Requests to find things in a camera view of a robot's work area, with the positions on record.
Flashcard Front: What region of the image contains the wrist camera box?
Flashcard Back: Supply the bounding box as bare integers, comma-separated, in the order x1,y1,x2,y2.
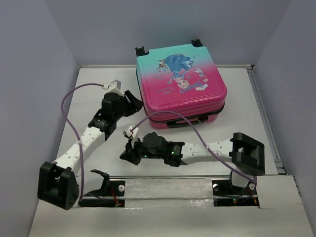
123,124,139,148
107,80,121,94

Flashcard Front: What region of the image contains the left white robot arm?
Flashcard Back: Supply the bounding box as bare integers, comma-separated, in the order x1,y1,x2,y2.
37,90,144,210

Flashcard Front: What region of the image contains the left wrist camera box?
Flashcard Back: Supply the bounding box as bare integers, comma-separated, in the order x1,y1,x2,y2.
107,80,121,94

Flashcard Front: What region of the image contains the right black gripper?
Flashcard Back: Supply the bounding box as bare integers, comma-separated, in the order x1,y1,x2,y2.
120,135,165,164

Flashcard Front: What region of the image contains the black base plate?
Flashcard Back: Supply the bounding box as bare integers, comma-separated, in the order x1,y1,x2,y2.
78,180,125,208
212,179,260,207

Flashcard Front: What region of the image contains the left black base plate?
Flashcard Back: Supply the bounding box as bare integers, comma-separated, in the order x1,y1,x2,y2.
78,180,125,208

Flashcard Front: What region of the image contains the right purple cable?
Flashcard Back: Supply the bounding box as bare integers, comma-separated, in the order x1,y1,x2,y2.
128,111,257,205

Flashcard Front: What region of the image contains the pink and teal suitcase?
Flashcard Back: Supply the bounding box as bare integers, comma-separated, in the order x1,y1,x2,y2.
135,39,227,129

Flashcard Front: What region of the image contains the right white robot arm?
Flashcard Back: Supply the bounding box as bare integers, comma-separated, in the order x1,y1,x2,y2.
119,132,265,194

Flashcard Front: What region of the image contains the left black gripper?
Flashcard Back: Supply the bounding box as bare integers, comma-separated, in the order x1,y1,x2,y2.
113,90,144,121

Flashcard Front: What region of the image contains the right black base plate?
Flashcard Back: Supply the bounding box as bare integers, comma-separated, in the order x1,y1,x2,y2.
212,179,260,207

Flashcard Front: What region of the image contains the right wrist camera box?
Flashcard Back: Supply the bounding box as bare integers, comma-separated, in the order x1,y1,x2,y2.
123,124,139,148

